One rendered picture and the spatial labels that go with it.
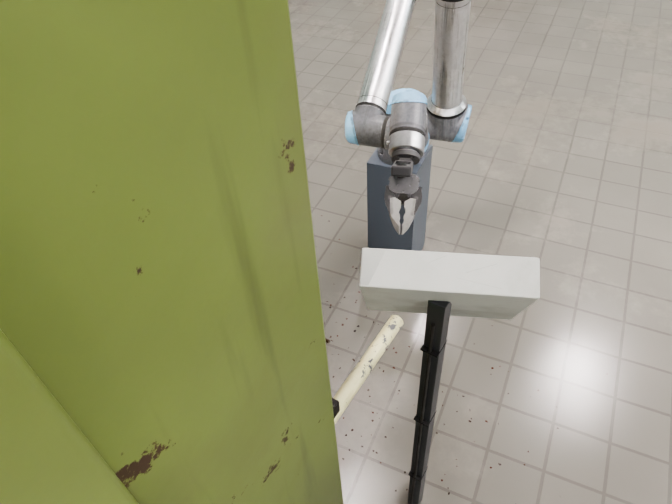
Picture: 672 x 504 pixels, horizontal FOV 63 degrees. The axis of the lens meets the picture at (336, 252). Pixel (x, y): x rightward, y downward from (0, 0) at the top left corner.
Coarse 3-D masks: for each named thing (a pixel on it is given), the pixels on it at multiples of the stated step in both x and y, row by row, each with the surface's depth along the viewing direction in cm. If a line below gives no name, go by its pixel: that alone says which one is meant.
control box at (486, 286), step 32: (384, 256) 108; (416, 256) 107; (448, 256) 106; (480, 256) 106; (512, 256) 105; (384, 288) 106; (416, 288) 105; (448, 288) 105; (480, 288) 104; (512, 288) 103
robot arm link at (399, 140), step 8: (392, 136) 137; (400, 136) 135; (408, 136) 135; (416, 136) 135; (392, 144) 137; (400, 144) 135; (408, 144) 134; (416, 144) 135; (424, 144) 138; (392, 152) 138
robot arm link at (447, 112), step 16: (448, 0) 169; (464, 0) 169; (448, 16) 173; (464, 16) 174; (448, 32) 178; (464, 32) 179; (448, 48) 183; (464, 48) 185; (448, 64) 188; (464, 64) 192; (448, 80) 193; (432, 96) 205; (448, 96) 199; (464, 96) 209; (432, 112) 206; (448, 112) 204; (464, 112) 207; (432, 128) 212; (448, 128) 209; (464, 128) 208
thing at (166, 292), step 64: (0, 0) 36; (64, 0) 40; (128, 0) 44; (192, 0) 49; (256, 0) 56; (0, 64) 37; (64, 64) 41; (128, 64) 46; (192, 64) 52; (256, 64) 60; (0, 128) 39; (64, 128) 43; (128, 128) 48; (192, 128) 55; (256, 128) 64; (0, 192) 41; (64, 192) 45; (128, 192) 51; (192, 192) 58; (256, 192) 68; (0, 256) 42; (64, 256) 47; (128, 256) 54; (192, 256) 62; (256, 256) 73; (0, 320) 44; (64, 320) 50; (128, 320) 57; (192, 320) 66; (256, 320) 80; (320, 320) 99; (64, 384) 53; (128, 384) 60; (192, 384) 71; (256, 384) 87; (320, 384) 111; (128, 448) 65; (192, 448) 77; (256, 448) 95; (320, 448) 125
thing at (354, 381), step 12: (396, 324) 165; (384, 336) 162; (372, 348) 159; (384, 348) 160; (360, 360) 157; (372, 360) 156; (360, 372) 153; (348, 384) 151; (360, 384) 152; (336, 396) 149; (348, 396) 149; (336, 420) 145
